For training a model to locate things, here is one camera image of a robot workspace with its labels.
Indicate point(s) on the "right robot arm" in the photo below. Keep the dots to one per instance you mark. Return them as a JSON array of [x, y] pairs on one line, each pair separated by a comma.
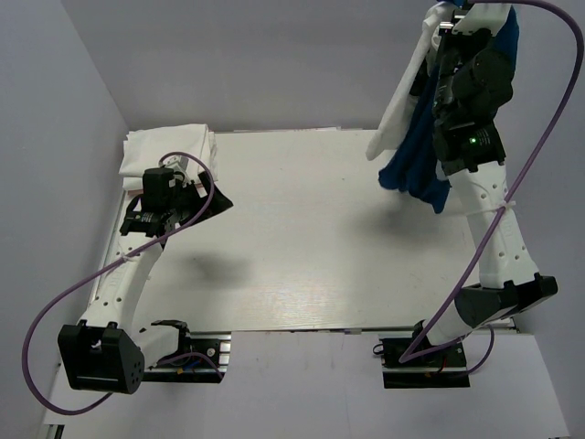
[[509, 280]]

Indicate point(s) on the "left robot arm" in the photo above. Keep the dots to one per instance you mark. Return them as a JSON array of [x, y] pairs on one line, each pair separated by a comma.
[[102, 352]]

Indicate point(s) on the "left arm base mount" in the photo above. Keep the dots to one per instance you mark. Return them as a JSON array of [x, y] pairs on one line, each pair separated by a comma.
[[202, 358]]

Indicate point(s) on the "folded white t-shirt stack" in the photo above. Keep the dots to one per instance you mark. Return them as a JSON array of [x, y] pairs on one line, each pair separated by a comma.
[[143, 149]]

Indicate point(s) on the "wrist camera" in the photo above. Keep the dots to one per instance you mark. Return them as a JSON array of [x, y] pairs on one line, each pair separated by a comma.
[[178, 163], [476, 16]]

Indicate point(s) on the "blue Mickey Mouse t-shirt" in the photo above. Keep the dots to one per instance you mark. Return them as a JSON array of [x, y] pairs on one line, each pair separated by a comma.
[[414, 168]]

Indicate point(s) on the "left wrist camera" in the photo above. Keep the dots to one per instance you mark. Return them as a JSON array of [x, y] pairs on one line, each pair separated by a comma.
[[178, 163]]

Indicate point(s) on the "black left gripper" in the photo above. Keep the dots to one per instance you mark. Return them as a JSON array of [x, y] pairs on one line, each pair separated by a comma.
[[219, 203]]

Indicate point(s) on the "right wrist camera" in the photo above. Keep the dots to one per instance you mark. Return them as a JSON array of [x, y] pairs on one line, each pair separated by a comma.
[[476, 16]]

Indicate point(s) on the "white t-shirt black print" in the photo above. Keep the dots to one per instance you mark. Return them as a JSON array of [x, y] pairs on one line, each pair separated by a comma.
[[397, 117]]

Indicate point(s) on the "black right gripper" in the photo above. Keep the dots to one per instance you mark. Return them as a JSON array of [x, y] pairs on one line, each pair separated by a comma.
[[484, 40]]

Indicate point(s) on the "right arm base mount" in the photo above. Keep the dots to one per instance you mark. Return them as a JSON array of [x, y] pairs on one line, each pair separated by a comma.
[[446, 369]]

